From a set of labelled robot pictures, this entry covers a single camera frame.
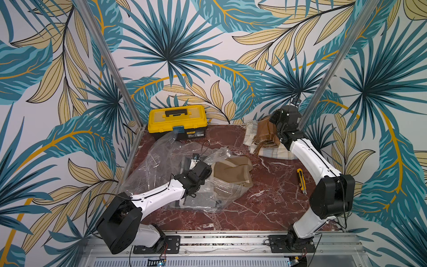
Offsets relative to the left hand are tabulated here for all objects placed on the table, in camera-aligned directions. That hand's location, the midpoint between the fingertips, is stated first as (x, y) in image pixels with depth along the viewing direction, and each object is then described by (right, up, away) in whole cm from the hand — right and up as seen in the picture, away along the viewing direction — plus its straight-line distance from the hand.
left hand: (195, 174), depth 86 cm
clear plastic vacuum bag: (-15, +8, +17) cm, 24 cm away
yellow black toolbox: (-6, +29, +14) cm, 33 cm away
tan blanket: (+20, -1, +6) cm, 21 cm away
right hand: (+43, +33, -3) cm, 54 cm away
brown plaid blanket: (+39, +20, +6) cm, 45 cm away
